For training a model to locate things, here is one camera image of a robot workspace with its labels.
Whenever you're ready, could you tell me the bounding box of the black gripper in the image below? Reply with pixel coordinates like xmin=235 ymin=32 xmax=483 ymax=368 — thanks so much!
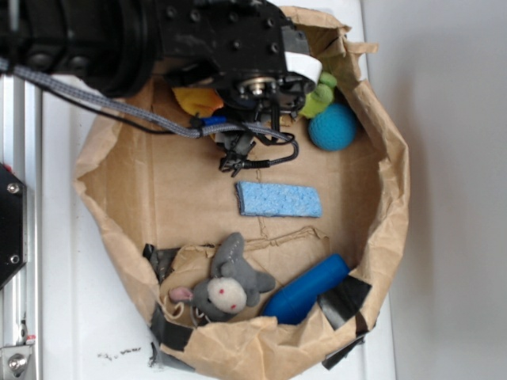
xmin=154 ymin=1 xmax=322 ymax=118

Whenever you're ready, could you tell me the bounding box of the yellow cloth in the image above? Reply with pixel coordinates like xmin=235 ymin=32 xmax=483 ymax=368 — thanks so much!
xmin=172 ymin=88 xmax=224 ymax=117

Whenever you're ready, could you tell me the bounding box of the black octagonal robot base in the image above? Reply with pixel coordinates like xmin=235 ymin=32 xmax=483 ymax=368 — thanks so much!
xmin=0 ymin=164 xmax=26 ymax=289

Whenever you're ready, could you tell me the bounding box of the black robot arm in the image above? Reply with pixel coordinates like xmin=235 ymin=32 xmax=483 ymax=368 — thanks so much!
xmin=1 ymin=1 xmax=322 ymax=116

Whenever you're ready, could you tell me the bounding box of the green plush toy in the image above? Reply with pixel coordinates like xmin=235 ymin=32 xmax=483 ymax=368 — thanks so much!
xmin=299 ymin=71 xmax=337 ymax=119

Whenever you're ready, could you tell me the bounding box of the blue knitted ball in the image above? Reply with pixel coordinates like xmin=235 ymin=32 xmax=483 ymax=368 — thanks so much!
xmin=308 ymin=104 xmax=357 ymax=151

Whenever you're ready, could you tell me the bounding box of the light blue sponge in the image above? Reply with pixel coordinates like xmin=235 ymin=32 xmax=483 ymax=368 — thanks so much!
xmin=235 ymin=181 xmax=322 ymax=218

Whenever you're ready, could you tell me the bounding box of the brown paper bag tray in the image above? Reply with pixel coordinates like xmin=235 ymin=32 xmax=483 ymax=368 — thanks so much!
xmin=74 ymin=1 xmax=410 ymax=379

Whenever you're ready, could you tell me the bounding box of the grey plush donkey toy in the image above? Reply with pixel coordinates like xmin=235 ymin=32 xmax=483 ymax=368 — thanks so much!
xmin=169 ymin=232 xmax=276 ymax=322

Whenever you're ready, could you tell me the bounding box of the blue plastic capsule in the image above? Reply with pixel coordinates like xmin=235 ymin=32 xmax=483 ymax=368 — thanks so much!
xmin=261 ymin=253 xmax=350 ymax=325

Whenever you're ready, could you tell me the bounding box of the grey braided cable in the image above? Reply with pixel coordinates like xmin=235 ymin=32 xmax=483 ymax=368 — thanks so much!
xmin=0 ymin=57 xmax=301 ymax=169

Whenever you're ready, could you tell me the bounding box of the aluminium frame rail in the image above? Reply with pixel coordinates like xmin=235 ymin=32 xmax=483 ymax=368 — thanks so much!
xmin=1 ymin=76 xmax=42 ymax=379

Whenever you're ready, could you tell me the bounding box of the metal corner bracket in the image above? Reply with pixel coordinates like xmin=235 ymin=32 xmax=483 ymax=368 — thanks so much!
xmin=1 ymin=345 xmax=33 ymax=380

